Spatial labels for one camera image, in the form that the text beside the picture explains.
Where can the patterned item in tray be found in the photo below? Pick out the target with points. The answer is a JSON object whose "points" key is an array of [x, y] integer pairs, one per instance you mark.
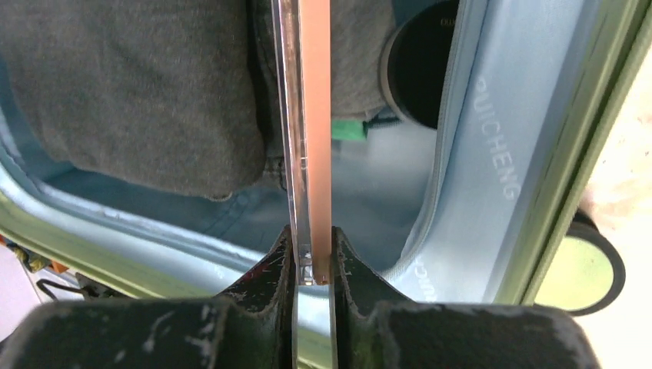
{"points": [[32, 261]]}

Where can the black garment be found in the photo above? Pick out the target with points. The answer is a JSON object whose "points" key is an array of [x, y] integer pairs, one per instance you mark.
{"points": [[157, 93]]}

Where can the grey garment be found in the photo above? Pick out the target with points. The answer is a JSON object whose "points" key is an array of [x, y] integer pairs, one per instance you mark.
{"points": [[359, 32]]}

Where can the green suitcase blue lining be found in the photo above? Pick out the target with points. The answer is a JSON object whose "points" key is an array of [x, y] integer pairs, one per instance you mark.
{"points": [[467, 213]]}

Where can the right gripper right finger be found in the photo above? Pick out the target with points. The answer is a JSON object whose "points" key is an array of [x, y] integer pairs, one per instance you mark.
{"points": [[373, 325]]}

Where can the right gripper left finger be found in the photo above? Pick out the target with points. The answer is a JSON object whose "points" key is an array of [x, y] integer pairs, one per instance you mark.
{"points": [[250, 324]]}

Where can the green white tie-dye garment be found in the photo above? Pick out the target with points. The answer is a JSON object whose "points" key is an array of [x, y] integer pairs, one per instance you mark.
{"points": [[348, 130]]}

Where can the eyeshadow palette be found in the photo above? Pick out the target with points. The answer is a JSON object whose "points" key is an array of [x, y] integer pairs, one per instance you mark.
{"points": [[302, 40]]}

